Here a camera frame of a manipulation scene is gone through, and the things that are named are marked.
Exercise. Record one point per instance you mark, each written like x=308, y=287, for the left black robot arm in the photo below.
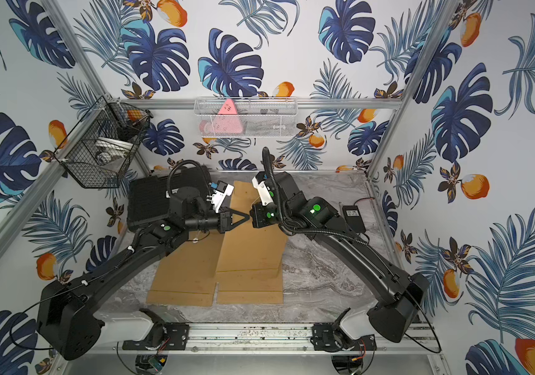
x=66, y=311

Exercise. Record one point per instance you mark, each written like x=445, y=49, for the white items in black basket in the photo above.
x=109, y=150

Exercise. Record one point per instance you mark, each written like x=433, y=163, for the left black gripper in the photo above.
x=225, y=222

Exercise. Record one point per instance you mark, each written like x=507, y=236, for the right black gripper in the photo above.
x=256, y=212

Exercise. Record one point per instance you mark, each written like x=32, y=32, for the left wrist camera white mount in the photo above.
x=218, y=193

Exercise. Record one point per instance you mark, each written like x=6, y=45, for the white mesh wall basket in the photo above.
x=260, y=116

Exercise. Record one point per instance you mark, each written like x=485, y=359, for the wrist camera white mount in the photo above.
x=218, y=193
x=262, y=184

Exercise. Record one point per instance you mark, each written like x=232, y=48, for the pink triangular object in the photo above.
x=227, y=120

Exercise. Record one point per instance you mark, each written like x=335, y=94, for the black plastic tool case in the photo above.
x=147, y=200

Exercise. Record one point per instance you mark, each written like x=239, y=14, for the black wire basket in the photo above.
x=111, y=119

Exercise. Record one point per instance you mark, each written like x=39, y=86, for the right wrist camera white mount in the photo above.
x=262, y=184

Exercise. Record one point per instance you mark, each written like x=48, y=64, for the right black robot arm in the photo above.
x=398, y=294

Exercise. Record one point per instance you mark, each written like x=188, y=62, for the black power adapter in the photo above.
x=352, y=216

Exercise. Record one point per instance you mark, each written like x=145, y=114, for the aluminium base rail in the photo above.
x=142, y=336

